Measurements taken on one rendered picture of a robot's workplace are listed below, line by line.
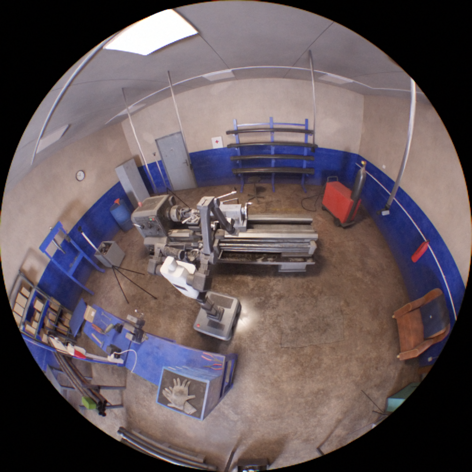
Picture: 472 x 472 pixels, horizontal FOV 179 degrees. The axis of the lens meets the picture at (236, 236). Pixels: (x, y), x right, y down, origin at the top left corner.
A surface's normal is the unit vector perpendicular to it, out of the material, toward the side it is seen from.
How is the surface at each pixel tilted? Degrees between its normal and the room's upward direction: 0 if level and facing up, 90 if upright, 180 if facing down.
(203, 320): 0
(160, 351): 0
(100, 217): 90
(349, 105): 90
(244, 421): 0
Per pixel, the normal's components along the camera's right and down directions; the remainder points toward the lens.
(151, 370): -0.12, -0.69
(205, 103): -0.13, 0.72
